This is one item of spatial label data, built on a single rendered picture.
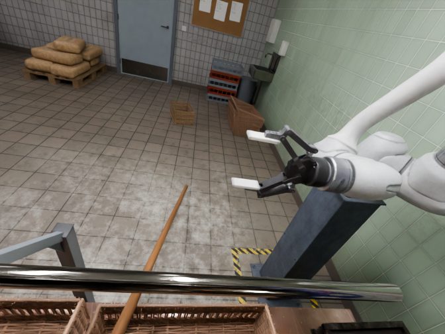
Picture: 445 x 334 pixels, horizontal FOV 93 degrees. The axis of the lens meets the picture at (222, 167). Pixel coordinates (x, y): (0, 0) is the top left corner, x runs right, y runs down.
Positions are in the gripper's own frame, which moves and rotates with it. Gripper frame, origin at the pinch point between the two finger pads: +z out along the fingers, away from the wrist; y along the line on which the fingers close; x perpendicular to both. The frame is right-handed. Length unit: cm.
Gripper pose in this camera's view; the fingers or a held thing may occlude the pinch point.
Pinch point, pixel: (244, 160)
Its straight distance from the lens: 49.8
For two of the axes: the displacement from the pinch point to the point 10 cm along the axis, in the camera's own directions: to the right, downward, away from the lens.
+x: -0.6, -6.0, 8.0
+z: -9.7, -1.4, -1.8
